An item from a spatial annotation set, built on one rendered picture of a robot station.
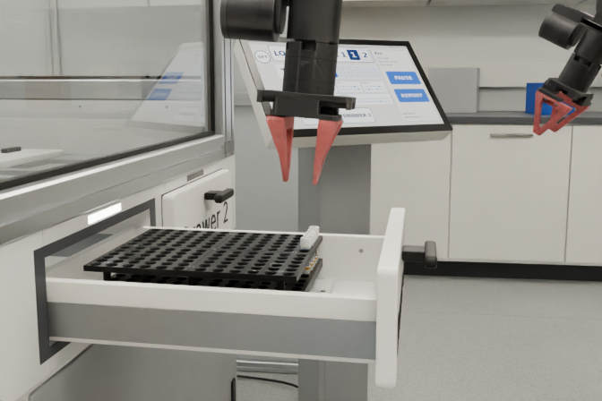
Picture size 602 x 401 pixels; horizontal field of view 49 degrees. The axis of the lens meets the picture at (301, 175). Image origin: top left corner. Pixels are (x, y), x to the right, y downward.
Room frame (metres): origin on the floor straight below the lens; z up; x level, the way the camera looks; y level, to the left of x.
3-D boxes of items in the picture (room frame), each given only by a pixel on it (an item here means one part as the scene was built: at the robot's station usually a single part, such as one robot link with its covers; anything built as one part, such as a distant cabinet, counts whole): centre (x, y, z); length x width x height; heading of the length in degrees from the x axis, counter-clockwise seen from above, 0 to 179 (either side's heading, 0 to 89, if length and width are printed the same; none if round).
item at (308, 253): (0.71, 0.00, 0.90); 0.18 x 0.02 x 0.01; 170
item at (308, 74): (0.74, -0.01, 1.09); 0.10 x 0.07 x 0.07; 81
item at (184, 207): (1.06, 0.16, 0.87); 0.29 x 0.02 x 0.11; 170
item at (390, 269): (0.70, -0.10, 0.87); 0.29 x 0.02 x 0.11; 170
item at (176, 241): (0.73, 0.10, 0.87); 0.22 x 0.18 x 0.06; 80
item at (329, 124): (0.74, -0.01, 1.02); 0.07 x 0.07 x 0.09; 81
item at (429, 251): (0.69, -0.13, 0.91); 0.07 x 0.04 x 0.01; 170
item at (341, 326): (0.73, 0.11, 0.86); 0.40 x 0.26 x 0.06; 80
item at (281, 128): (0.74, 0.00, 1.02); 0.07 x 0.07 x 0.09; 81
